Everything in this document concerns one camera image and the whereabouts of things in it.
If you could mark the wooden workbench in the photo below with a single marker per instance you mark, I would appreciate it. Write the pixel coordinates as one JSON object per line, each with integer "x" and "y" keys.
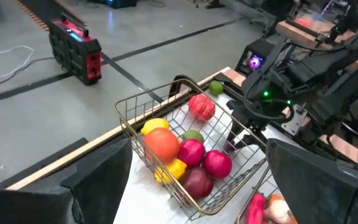
{"x": 297, "y": 32}

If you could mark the black computer case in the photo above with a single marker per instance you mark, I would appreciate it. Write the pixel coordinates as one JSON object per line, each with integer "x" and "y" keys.
{"x": 253, "y": 53}

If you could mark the orange carrot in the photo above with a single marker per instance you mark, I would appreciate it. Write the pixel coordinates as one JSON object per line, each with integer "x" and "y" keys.
{"x": 277, "y": 208}

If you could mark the red round fruit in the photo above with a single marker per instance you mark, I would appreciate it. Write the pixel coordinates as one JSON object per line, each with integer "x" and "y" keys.
{"x": 191, "y": 152}
{"x": 217, "y": 164}

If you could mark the orange fruit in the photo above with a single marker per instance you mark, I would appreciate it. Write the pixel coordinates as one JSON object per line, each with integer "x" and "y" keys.
{"x": 162, "y": 144}

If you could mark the red chili pepper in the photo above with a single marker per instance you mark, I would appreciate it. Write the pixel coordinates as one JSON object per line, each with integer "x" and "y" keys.
{"x": 255, "y": 210}

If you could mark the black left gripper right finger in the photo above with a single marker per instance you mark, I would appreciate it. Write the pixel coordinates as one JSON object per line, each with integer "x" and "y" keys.
{"x": 322, "y": 193}

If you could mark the green lime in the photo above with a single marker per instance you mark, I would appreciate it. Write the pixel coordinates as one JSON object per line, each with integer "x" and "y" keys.
{"x": 216, "y": 87}

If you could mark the purple white garlic bulb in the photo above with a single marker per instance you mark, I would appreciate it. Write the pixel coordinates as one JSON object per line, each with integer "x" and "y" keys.
{"x": 229, "y": 147}

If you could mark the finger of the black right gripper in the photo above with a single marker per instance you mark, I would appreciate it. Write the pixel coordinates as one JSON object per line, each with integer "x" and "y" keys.
{"x": 235, "y": 134}
{"x": 255, "y": 133}

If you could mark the red black power station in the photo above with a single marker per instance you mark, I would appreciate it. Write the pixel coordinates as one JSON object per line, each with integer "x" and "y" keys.
{"x": 76, "y": 53}

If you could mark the yellow lemon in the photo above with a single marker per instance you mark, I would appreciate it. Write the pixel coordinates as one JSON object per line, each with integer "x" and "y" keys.
{"x": 154, "y": 124}
{"x": 172, "y": 169}

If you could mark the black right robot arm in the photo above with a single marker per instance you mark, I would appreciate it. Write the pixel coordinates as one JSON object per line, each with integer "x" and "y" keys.
{"x": 337, "y": 77}

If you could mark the dark red apple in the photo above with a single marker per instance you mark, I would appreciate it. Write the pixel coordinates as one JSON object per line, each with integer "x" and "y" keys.
{"x": 197, "y": 183}

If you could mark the red-orange bell pepper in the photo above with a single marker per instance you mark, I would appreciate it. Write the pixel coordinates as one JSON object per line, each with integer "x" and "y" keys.
{"x": 201, "y": 107}

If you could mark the green pear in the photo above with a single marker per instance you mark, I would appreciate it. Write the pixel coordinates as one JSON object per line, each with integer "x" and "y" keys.
{"x": 193, "y": 135}

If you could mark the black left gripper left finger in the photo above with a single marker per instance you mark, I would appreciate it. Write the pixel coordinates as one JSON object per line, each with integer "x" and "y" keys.
{"x": 57, "y": 202}

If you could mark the black table clamp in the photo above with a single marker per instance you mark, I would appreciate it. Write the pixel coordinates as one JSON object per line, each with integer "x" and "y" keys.
{"x": 179, "y": 85}

